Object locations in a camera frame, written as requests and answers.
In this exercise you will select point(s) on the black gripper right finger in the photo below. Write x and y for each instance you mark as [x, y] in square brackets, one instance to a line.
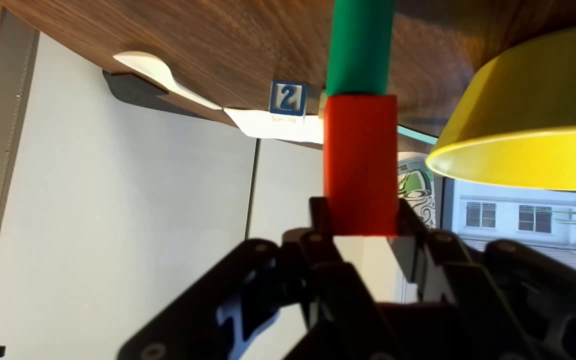
[501, 300]

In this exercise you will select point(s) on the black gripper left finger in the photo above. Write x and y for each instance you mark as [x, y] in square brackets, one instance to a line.
[260, 286]

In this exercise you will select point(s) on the small wooden number cube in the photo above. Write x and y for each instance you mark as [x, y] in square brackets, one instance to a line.
[288, 96]

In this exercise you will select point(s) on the printed paper cup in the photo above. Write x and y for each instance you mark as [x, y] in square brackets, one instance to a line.
[418, 186]

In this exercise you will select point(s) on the teal plastic scoop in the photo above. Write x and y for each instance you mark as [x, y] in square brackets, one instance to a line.
[418, 135]

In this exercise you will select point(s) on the yellow bowl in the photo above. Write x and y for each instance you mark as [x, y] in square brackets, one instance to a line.
[529, 112]

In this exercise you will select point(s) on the white plastic spoon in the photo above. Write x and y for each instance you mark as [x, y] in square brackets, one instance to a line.
[145, 62]

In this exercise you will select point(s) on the green cylinder block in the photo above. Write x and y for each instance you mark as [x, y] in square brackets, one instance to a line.
[361, 47]

